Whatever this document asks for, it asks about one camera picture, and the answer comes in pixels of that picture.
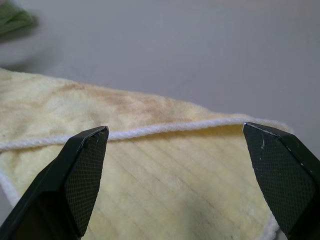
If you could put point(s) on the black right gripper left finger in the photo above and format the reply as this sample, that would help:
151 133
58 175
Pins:
62 190

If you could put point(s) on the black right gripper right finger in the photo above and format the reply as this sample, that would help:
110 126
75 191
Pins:
287 175

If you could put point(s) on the pale yellow towel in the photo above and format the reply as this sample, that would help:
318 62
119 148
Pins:
162 187

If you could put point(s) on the green cloth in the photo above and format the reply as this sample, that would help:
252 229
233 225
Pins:
10 20

